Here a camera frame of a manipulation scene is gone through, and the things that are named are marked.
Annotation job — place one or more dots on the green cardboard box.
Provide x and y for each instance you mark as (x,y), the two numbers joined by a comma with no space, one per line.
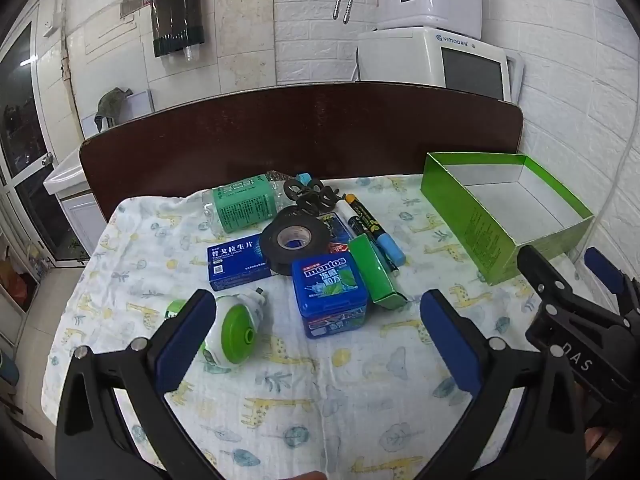
(500,195)

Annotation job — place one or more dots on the blue mint box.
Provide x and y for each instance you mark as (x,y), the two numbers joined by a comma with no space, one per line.
(330,300)

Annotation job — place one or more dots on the white water purifier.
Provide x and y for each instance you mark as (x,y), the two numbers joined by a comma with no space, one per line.
(440,0)

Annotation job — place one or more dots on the small green box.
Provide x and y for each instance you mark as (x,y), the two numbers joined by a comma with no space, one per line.
(375,270)

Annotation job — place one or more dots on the black tape roll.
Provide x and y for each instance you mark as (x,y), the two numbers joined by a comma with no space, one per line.
(272,250)

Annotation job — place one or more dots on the blue medicine box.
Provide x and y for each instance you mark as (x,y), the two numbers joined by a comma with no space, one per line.
(232,265)

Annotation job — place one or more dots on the plastic bottle with green label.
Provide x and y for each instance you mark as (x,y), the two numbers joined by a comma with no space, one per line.
(245,202)

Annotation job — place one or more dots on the white green mosquito repellent plug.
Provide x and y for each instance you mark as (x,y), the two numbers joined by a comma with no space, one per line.
(235,330)

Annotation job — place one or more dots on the black marker with blue cap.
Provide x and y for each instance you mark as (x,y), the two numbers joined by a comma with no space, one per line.
(390,250)

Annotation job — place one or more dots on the glass door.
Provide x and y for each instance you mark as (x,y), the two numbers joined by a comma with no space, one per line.
(20,110)

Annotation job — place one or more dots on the orange plastic bag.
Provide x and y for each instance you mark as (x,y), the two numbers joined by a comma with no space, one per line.
(15,285)

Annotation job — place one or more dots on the white sink cabinet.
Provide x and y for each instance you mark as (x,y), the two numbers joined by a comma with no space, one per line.
(75,210)

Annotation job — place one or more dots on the black scissors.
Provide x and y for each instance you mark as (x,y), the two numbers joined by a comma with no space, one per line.
(312,201)

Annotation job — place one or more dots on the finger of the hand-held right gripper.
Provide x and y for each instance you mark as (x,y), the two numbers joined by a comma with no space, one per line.
(542,280)
(605,270)

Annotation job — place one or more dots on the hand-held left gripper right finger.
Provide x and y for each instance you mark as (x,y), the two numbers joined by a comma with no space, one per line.
(450,347)

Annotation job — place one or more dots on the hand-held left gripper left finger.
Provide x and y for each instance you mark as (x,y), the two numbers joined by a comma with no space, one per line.
(185,342)

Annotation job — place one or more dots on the blue red card pack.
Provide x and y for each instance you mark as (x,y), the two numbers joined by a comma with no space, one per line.
(336,230)

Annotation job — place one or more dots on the brown wooden board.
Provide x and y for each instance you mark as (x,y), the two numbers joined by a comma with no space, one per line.
(250,135)

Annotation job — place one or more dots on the white flat panel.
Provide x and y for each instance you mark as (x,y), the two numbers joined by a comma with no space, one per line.
(517,75)

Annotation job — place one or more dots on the giraffe printed cloth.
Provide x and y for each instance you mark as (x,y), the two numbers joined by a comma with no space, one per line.
(325,385)

